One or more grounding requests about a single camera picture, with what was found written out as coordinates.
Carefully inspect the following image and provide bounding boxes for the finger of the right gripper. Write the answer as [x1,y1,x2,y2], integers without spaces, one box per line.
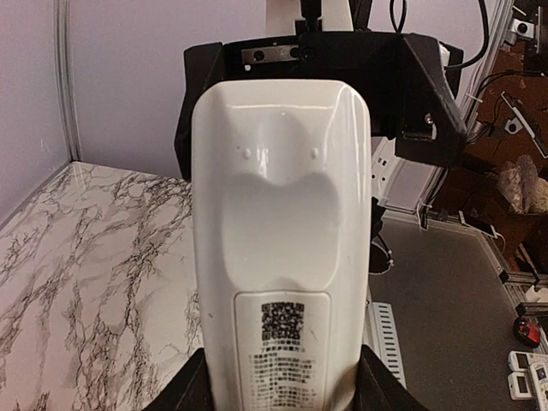
[396,33,466,166]
[174,42,223,180]

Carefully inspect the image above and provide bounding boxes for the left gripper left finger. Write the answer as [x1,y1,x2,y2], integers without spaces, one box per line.
[147,348,214,411]

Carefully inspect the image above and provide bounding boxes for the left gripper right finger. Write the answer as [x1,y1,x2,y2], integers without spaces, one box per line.
[353,344,424,411]

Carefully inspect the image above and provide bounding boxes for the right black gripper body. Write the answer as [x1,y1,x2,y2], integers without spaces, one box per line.
[223,32,409,137]

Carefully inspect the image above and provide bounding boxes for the white remote control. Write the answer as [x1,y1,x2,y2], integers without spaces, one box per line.
[192,80,372,410]

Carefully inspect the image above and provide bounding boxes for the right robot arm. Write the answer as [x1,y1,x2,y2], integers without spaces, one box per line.
[174,1,466,181]

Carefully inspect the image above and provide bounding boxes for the spare white remote controls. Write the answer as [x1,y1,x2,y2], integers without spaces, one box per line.
[507,350,547,410]

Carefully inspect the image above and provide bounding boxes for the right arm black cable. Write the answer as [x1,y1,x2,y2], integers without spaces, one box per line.
[387,0,493,72]

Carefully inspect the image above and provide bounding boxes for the right aluminium frame post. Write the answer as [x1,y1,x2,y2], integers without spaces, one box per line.
[53,0,83,162]

